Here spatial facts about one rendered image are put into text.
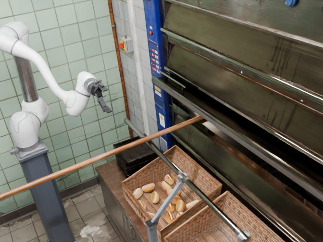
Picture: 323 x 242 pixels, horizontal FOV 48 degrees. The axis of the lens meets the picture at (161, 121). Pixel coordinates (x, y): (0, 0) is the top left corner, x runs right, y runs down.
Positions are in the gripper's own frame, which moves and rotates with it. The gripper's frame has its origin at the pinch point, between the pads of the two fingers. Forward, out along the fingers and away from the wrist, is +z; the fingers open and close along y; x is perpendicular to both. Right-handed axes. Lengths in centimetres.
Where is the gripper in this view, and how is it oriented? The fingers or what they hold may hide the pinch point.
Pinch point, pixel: (106, 100)
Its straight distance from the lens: 202.8
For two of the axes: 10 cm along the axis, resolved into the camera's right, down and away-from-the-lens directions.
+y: 0.9, 8.5, 5.2
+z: 4.9, 4.2, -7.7
